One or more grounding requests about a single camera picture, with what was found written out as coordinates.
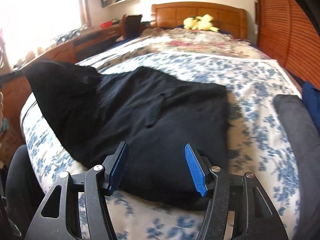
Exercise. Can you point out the blue folded garment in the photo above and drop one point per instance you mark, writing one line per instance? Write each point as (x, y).
(311, 100)

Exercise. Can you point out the wooden headboard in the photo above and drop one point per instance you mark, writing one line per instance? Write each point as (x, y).
(230, 19)

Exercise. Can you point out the dark navy jacket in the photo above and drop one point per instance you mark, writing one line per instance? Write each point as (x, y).
(153, 112)

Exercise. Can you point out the red bowl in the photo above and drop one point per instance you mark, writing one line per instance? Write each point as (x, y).
(106, 25)

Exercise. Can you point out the grey folded garment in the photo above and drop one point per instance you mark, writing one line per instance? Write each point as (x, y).
(304, 140)

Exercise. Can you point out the pink floral quilt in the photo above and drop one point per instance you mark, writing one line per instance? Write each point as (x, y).
(205, 42)

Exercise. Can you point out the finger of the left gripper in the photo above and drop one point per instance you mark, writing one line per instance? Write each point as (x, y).
(11, 76)

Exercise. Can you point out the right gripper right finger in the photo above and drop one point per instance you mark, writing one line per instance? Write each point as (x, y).
(202, 177)

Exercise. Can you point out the wooden louvered wardrobe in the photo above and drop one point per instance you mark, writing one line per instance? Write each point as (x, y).
(286, 34)

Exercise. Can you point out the yellow plush toy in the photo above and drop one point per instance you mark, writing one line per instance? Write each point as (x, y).
(204, 23)

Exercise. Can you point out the blue floral bed sheet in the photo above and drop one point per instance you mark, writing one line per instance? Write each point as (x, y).
(256, 139)

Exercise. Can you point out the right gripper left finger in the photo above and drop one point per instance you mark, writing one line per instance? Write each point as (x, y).
(114, 167)

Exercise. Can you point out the wooden desk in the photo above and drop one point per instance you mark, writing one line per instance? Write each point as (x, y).
(18, 90)

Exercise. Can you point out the person left hand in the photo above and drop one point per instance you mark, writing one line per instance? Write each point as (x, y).
(1, 109)

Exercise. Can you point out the dark wooden chair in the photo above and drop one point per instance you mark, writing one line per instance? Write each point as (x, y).
(130, 25)

